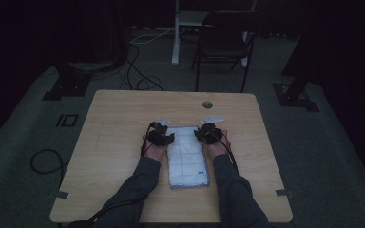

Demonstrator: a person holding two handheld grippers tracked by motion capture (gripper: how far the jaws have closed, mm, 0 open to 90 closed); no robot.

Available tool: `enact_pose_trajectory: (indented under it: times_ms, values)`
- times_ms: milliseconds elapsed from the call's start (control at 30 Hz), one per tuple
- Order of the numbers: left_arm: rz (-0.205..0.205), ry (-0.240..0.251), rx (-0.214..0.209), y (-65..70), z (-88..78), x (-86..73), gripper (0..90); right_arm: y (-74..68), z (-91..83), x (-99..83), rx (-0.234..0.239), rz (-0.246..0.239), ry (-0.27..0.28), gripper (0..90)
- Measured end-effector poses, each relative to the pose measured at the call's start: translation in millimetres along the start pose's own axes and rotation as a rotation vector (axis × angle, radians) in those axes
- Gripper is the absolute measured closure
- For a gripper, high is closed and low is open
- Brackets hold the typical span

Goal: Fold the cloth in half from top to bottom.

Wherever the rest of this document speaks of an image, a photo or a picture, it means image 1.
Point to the person's right hand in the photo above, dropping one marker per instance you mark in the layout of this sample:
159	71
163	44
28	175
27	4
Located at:
217	148

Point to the person's left hand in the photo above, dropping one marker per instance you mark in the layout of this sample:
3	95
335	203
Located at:
154	152

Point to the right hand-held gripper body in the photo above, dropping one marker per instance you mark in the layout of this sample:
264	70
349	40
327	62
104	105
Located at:
209	132

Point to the black stand base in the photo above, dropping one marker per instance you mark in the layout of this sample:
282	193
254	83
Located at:
294	95
68	84

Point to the black folding chair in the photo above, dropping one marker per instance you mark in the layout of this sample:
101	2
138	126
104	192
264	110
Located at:
225	44

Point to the white desk frame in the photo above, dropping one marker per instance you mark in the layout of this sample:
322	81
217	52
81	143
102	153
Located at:
176	34

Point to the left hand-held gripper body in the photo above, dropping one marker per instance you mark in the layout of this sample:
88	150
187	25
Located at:
159	134

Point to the grey table grommet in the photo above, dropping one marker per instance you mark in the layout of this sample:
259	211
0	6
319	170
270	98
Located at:
207	104

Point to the white quilted cloth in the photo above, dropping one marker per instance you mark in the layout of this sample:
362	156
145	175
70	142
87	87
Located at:
187	158

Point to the grey tape strip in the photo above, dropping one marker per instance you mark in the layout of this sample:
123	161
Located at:
283	193

